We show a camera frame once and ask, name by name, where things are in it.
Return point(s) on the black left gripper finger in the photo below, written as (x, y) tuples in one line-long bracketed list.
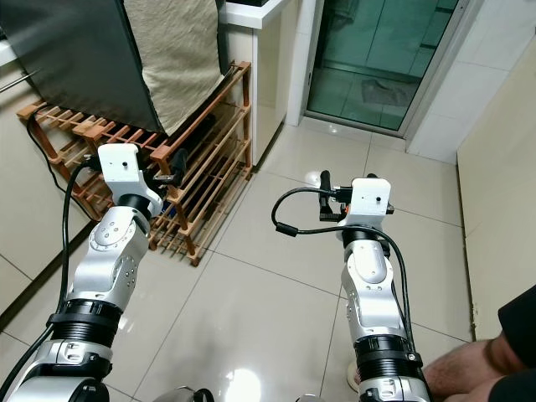
[(177, 167)]

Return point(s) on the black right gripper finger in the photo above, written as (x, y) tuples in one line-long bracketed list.
[(324, 188), (368, 176)]

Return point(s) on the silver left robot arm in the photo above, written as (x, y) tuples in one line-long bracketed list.
[(109, 251)]

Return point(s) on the black mini fridge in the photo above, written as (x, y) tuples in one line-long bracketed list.
[(67, 50)]

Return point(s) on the beige side cabinet white top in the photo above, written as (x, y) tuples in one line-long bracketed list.
[(268, 92)]

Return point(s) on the large wrinkled beige cloth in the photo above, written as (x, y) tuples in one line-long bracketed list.
[(176, 50)]

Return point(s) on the glass sliding door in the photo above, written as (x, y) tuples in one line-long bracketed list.
[(377, 59)]

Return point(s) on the beige kitchen cabinet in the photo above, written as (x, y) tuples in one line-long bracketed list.
[(25, 193)]

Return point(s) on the wooden slatted rack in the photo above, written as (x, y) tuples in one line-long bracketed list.
[(31, 110)]

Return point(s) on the tan sandal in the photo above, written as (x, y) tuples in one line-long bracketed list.
[(350, 377)]

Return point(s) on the black countertop appliance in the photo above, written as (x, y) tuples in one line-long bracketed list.
[(247, 2)]

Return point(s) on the grey robot right leg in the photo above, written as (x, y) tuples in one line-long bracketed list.
[(306, 399)]

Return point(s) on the grey robot leg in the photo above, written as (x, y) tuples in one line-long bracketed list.
[(186, 394), (306, 399)]

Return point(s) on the person black shorts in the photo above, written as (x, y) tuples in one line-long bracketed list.
[(521, 327)]

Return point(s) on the grey robot left leg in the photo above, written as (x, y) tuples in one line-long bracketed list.
[(186, 394)]

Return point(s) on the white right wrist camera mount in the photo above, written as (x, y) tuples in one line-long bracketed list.
[(370, 199)]

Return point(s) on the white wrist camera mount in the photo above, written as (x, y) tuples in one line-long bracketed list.
[(370, 199), (121, 166)]

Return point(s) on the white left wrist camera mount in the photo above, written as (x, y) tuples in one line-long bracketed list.
[(121, 166)]

